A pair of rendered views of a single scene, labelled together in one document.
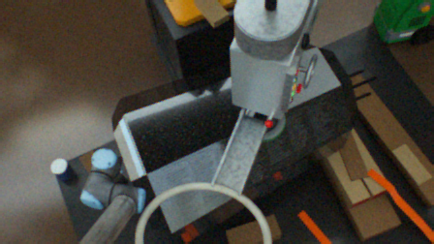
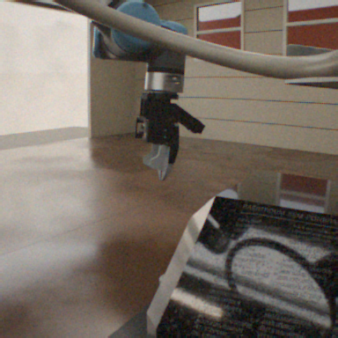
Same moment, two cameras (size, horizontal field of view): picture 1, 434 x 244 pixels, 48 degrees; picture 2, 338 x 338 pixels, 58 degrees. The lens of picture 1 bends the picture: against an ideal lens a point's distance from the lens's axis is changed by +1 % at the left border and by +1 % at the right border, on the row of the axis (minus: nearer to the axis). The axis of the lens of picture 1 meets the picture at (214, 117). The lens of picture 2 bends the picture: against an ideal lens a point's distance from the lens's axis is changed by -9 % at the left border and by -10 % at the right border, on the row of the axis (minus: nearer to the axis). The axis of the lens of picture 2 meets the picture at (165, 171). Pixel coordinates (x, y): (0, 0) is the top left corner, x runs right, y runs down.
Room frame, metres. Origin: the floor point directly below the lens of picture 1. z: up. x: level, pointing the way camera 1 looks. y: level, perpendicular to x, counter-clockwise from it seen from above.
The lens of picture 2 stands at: (0.24, -0.18, 1.06)
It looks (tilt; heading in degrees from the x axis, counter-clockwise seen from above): 13 degrees down; 52
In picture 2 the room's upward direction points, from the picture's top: straight up
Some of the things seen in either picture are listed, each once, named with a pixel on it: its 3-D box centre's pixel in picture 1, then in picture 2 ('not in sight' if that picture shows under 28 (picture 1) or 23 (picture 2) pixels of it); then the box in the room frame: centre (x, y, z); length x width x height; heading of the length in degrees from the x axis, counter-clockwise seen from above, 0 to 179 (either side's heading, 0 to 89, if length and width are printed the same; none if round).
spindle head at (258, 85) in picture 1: (272, 51); not in sight; (1.05, -0.26, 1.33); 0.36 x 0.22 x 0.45; 152
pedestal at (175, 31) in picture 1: (205, 21); not in sight; (1.97, -0.02, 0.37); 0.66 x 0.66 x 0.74; 19
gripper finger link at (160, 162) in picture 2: not in sight; (159, 163); (0.71, 0.44, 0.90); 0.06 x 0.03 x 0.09; 170
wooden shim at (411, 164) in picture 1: (411, 164); not in sight; (0.93, -1.15, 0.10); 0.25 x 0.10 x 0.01; 23
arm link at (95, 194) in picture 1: (98, 191); (121, 40); (0.62, 0.47, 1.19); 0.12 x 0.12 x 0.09; 71
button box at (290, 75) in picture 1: (290, 85); not in sight; (0.87, -0.29, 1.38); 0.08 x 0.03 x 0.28; 152
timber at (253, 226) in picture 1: (253, 234); not in sight; (0.63, -0.14, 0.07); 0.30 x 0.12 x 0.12; 101
